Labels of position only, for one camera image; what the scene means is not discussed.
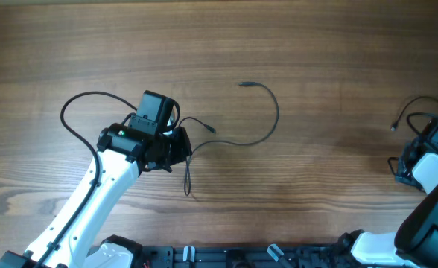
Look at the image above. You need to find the black USB cable one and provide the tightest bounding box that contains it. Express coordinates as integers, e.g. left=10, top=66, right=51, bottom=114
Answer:
left=183, top=81, right=280, bottom=197

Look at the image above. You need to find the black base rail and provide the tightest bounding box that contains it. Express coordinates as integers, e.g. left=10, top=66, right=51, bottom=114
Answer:
left=138, top=244, right=360, bottom=268

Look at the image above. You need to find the black USB cable two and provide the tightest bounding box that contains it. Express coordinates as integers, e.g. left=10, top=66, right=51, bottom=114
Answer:
left=177, top=116, right=217, bottom=134

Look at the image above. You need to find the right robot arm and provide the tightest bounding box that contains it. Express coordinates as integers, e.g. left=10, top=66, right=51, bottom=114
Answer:
left=337, top=116, right=438, bottom=267

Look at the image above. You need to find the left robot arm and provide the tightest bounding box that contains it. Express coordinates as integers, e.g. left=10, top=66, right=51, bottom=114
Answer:
left=0, top=91, right=191, bottom=267

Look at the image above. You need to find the left camera cable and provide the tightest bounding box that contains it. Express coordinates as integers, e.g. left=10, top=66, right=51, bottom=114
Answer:
left=32, top=91, right=138, bottom=268

